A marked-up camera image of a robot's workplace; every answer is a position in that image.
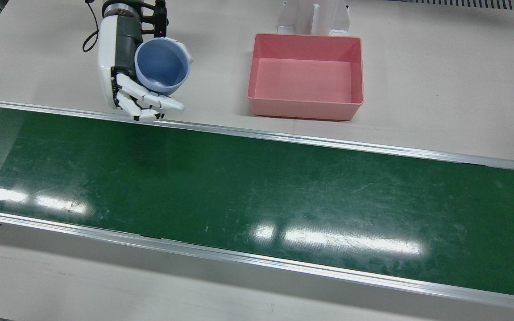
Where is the blue plastic cup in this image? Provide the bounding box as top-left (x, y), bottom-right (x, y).
top-left (134, 37), bottom-right (191, 95)

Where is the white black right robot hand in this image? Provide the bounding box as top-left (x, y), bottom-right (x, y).
top-left (98, 13), bottom-right (194, 123)

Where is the green conveyor belt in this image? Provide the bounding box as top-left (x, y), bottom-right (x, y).
top-left (0, 99), bottom-right (514, 313)

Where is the pink plastic box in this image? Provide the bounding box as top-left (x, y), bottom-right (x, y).
top-left (247, 33), bottom-right (365, 121)

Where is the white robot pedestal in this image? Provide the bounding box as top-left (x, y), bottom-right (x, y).
top-left (277, 0), bottom-right (352, 37)

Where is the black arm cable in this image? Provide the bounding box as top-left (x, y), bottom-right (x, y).
top-left (82, 0), bottom-right (100, 53)

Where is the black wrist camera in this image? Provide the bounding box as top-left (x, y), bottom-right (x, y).
top-left (140, 0), bottom-right (169, 39)

